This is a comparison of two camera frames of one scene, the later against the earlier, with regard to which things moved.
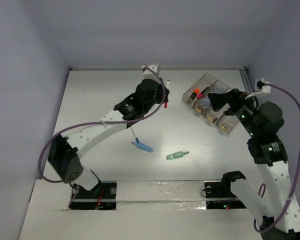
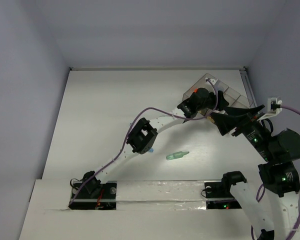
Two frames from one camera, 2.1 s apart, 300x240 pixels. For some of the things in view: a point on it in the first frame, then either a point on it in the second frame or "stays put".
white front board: x=165 y=210 stays put
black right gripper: x=234 y=97 -> x=225 y=122
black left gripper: x=160 y=89 -> x=214 y=100
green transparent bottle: x=176 y=155 stays put
